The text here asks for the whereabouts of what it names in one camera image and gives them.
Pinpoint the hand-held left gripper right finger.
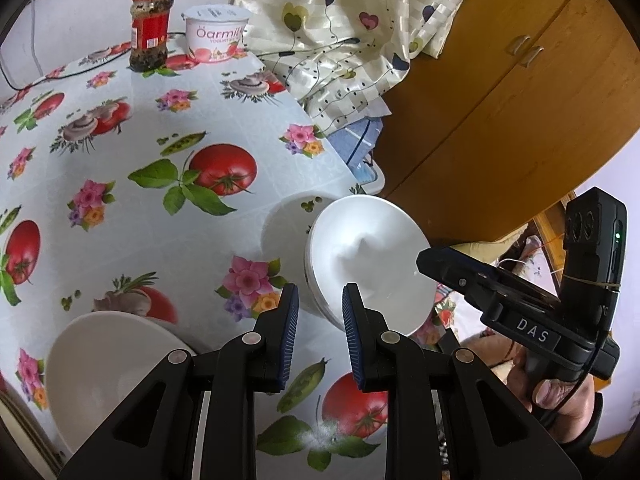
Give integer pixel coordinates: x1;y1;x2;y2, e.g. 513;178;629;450
341;283;576;480

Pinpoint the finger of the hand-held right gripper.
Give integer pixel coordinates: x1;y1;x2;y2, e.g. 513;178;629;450
416;246;562;319

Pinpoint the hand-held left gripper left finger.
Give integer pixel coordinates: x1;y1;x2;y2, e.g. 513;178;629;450
59;282;300;480

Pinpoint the white bowl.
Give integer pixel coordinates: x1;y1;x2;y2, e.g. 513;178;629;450
305;196;437;337
45;311;201;453

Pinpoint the person's right hand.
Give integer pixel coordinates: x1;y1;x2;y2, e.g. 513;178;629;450
505;345;597;432

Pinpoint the wooden cabinet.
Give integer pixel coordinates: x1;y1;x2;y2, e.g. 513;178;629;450
377;0;640;251

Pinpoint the blue and white cloth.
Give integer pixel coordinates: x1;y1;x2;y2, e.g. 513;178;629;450
327;115;387;196

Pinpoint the floral vegetable-print tablecloth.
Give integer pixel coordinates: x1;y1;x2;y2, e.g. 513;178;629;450
0;45;451;480

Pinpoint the cream floral curtain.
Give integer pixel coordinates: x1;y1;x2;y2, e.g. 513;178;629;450
235;0;493;136

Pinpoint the white yogurt tub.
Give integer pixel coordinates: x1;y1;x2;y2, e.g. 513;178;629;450
181;4;250;65

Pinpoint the red-lidded sauce jar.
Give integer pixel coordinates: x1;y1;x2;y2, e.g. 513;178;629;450
129;0;177;72

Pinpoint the black cable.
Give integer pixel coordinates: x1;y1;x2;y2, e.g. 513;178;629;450
0;30;363;92

